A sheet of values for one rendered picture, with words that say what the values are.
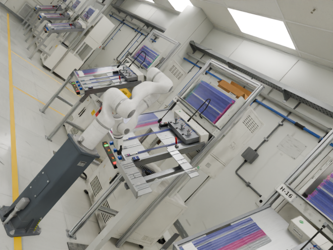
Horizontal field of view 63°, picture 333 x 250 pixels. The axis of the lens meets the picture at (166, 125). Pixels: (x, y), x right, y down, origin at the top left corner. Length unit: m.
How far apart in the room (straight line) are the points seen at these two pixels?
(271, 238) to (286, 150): 2.07
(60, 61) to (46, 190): 4.87
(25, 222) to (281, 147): 2.94
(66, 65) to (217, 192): 4.40
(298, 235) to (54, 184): 1.49
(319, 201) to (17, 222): 1.85
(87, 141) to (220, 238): 0.99
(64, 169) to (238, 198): 2.47
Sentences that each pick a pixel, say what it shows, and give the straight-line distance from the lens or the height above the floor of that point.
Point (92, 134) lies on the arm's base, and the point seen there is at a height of 0.81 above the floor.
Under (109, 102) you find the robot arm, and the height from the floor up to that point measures 1.02.
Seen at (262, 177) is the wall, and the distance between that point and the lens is 3.70.
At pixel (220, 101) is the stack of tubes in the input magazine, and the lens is 2.46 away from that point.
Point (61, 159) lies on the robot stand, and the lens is 1.87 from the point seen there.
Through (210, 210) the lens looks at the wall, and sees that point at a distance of 3.88.
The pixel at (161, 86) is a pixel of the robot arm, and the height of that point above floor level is 1.33.
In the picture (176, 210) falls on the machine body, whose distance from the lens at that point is 2.76.
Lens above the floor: 1.29
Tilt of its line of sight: 4 degrees down
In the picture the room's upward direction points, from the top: 42 degrees clockwise
